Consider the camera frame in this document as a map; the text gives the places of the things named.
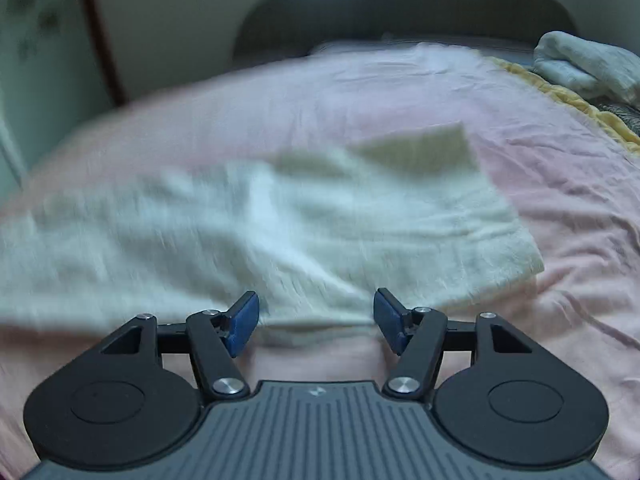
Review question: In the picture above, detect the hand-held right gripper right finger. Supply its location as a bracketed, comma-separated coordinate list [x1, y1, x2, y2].
[373, 287, 540, 403]

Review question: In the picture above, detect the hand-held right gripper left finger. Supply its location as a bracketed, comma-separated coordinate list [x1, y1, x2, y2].
[100, 290, 261, 403]

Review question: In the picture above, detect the white textured towel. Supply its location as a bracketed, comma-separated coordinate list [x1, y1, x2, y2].
[0, 125, 546, 341]

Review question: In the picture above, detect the pink bed sheet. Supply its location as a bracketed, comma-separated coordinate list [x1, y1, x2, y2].
[0, 42, 640, 480]

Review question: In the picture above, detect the yellow quilted blanket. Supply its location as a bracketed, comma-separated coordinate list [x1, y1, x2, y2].
[487, 56, 640, 156]

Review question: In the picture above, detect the dark padded headboard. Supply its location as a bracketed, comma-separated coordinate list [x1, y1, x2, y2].
[232, 0, 581, 58]

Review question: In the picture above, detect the white bundled cloth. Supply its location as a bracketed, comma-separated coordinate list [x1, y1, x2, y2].
[532, 31, 640, 108]

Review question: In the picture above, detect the pale green wardrobe door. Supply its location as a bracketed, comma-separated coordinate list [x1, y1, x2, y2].
[0, 0, 113, 196]

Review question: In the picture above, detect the brown wooden door frame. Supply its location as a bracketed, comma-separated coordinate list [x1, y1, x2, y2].
[75, 0, 126, 108]

